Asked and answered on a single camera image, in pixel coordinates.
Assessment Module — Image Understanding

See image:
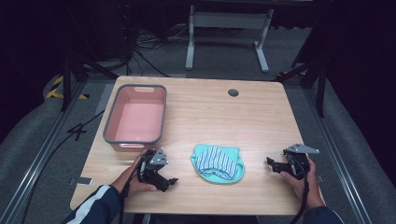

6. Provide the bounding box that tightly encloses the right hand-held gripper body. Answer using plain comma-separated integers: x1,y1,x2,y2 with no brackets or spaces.
281,143,320,181

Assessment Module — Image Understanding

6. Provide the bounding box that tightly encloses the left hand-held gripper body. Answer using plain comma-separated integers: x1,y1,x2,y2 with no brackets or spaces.
137,147,170,189

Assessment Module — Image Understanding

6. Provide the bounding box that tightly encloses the person's left hand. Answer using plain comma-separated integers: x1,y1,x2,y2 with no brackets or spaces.
111,152,159,198

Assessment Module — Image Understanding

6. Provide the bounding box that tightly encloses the person's right hand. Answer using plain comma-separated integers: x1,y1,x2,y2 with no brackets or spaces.
279,154,326,212

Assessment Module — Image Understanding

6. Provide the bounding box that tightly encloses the pink basin with grey rim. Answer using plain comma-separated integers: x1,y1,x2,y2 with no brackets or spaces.
102,83,168,153

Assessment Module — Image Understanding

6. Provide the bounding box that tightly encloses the teal striped cloth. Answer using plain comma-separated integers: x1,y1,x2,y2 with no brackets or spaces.
189,142,247,185

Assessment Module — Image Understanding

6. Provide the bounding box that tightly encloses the black metal stand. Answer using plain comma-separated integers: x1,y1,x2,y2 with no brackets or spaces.
274,52,328,119
61,52,120,112

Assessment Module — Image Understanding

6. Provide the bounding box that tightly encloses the grey tape patch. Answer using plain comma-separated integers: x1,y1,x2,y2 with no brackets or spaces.
68,175,93,187

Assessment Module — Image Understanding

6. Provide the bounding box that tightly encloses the aluminium floor rail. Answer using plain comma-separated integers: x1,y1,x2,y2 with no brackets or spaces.
0,81,88,224
303,88,375,224

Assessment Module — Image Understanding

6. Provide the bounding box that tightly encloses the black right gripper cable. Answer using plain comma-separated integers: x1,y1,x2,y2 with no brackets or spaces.
289,155,311,224

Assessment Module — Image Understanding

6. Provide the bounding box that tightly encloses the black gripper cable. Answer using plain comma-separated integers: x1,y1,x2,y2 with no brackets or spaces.
117,161,148,224
289,155,311,224

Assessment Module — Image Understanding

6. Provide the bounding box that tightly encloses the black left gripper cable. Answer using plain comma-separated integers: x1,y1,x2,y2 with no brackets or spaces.
117,161,148,224

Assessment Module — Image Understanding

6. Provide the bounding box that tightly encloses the black floor cable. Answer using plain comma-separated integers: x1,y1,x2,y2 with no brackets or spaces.
18,109,106,224

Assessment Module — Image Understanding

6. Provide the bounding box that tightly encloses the bundle of floor cables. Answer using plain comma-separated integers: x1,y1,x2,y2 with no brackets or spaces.
124,22,191,78

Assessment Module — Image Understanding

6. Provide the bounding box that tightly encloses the grey metal table frame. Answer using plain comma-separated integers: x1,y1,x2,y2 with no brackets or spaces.
185,4,276,74

